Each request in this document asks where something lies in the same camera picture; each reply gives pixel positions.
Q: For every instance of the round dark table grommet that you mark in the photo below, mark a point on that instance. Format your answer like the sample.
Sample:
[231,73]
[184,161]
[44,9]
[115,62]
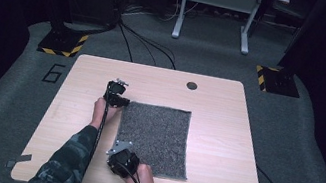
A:
[191,85]

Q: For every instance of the black base plate yellow stripes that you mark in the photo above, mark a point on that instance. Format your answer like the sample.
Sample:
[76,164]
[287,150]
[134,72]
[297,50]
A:
[279,81]
[62,43]

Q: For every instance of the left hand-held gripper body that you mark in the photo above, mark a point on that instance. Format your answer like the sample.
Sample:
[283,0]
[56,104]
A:
[115,91]

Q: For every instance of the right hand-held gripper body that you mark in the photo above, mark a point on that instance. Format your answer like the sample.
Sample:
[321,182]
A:
[123,162]

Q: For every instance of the grey tape strip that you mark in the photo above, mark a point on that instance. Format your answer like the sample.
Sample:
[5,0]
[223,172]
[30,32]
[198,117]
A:
[18,160]

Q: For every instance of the white metal stand frame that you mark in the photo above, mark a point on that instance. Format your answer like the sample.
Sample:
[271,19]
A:
[219,0]

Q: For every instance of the person's left hand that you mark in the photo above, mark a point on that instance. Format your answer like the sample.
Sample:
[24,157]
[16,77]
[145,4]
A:
[101,112]

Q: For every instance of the grey towel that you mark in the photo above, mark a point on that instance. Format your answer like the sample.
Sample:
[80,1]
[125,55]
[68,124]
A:
[156,137]

